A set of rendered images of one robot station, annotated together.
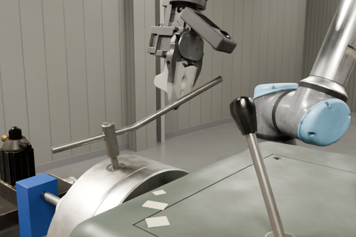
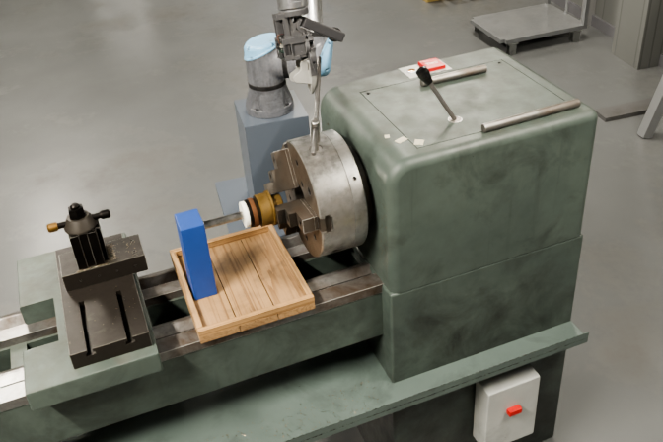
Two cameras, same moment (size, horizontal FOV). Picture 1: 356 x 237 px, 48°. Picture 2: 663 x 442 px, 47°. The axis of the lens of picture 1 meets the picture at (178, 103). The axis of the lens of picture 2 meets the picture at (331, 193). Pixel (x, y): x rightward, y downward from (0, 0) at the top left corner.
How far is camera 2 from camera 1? 1.66 m
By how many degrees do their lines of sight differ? 59
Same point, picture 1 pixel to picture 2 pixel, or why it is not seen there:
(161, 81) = (302, 77)
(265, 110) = (272, 66)
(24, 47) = not seen: outside the picture
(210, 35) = (333, 34)
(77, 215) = (335, 184)
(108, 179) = (327, 155)
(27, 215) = (204, 249)
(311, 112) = (325, 53)
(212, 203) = (410, 125)
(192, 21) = (316, 27)
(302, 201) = (426, 105)
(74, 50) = not seen: outside the picture
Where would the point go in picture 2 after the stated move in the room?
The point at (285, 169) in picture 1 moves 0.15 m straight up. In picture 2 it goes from (386, 96) to (384, 43)
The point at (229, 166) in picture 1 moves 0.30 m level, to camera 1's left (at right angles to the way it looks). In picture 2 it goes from (367, 110) to (313, 165)
